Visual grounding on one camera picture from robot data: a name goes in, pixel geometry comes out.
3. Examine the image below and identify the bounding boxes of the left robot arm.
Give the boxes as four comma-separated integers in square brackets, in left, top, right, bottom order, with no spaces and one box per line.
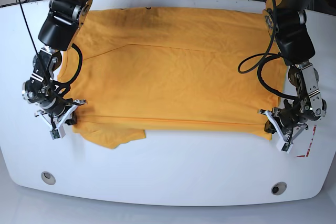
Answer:
[238,0,327,152]

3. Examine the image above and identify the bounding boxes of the red tape marking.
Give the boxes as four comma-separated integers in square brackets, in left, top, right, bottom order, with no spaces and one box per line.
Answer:
[292,124,317,157]

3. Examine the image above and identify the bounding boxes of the table cable grommet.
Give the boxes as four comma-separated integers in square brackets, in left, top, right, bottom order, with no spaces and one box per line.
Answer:
[41,172,56,185]
[271,182,287,196]

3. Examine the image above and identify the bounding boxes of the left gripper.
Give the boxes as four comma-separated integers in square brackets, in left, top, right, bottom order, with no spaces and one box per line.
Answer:
[258,107,308,145]

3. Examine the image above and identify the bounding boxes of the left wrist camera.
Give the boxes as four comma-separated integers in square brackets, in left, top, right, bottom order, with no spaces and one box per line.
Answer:
[276,141,292,153]

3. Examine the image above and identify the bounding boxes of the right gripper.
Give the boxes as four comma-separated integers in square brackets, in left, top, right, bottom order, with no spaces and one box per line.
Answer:
[34,99,87,131]

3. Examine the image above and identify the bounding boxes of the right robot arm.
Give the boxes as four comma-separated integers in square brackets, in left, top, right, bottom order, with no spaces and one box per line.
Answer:
[22,0,92,138]

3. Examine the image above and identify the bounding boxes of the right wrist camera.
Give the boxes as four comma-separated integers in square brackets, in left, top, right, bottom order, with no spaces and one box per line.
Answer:
[50,127,65,140]

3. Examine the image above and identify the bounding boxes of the right table cable grommet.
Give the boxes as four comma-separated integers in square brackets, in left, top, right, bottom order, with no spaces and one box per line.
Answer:
[271,182,287,196]

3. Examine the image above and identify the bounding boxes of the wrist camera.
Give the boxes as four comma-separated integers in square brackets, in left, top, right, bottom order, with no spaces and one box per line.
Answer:
[276,141,292,153]
[50,127,65,140]

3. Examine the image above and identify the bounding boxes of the yellow t-shirt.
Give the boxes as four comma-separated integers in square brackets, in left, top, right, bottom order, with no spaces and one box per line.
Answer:
[67,7,280,148]

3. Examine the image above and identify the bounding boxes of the left table cable grommet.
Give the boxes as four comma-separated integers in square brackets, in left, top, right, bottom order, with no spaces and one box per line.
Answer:
[41,172,56,185]

